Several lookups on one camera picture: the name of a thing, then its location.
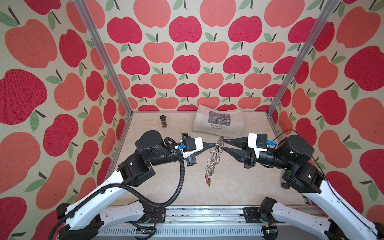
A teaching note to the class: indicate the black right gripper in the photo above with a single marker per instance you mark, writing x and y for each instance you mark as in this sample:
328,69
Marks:
248,158

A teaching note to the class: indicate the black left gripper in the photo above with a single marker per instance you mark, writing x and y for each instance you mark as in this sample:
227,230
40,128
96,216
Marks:
190,161

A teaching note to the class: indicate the metal disc with key rings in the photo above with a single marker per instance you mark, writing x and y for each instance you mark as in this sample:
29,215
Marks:
214,159

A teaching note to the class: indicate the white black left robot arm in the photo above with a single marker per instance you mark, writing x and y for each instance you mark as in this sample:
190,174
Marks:
116,200

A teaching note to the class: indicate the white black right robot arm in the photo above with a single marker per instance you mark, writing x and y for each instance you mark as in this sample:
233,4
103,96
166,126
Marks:
292,155

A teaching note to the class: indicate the cream Monet canvas bag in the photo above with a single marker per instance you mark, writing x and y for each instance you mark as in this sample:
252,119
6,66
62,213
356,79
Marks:
228,124

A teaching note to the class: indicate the red white key tag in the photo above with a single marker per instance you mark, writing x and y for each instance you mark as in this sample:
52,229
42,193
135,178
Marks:
208,181

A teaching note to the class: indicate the small dark spice jar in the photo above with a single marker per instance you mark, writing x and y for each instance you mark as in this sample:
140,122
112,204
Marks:
163,121

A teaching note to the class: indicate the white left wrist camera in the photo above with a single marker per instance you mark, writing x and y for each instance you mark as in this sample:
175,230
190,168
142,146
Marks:
190,146

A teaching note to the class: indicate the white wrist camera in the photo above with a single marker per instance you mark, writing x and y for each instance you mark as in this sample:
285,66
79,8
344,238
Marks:
190,146
259,143

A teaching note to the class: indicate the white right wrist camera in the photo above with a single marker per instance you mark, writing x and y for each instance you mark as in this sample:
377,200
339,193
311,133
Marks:
259,143

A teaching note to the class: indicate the grey cylinder near right wall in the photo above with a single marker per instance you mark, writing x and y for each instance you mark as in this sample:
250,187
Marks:
285,185

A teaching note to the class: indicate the front aluminium rail base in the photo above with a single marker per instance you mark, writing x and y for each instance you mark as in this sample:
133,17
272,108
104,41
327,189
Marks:
193,223

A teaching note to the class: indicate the left rear aluminium frame post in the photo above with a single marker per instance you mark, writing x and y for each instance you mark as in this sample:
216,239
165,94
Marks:
90,24

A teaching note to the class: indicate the aluminium frame post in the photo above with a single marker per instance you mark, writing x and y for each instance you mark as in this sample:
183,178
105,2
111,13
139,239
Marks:
319,24
90,24

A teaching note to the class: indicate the right rear aluminium frame post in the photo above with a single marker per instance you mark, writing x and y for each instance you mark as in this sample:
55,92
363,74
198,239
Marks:
319,24

